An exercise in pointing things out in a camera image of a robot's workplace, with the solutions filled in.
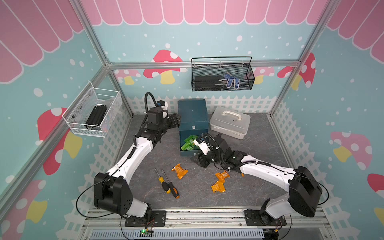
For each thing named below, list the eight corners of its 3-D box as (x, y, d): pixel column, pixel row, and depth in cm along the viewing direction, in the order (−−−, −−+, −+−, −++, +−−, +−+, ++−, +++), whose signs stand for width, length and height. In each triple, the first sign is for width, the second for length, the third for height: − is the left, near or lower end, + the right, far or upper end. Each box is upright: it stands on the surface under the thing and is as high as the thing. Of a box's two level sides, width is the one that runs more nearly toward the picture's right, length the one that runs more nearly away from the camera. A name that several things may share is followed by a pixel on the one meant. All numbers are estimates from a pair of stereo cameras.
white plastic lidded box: (205, 130, 112) (206, 119, 103) (213, 116, 122) (214, 104, 112) (242, 142, 105) (247, 132, 96) (247, 126, 114) (251, 115, 105)
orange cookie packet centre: (221, 183, 88) (221, 182, 86) (215, 174, 91) (215, 173, 89) (230, 178, 90) (230, 176, 88) (224, 169, 93) (224, 168, 91)
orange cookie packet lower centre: (211, 192, 85) (211, 191, 83) (210, 182, 88) (211, 180, 87) (225, 192, 85) (225, 191, 83) (224, 182, 88) (224, 180, 87)
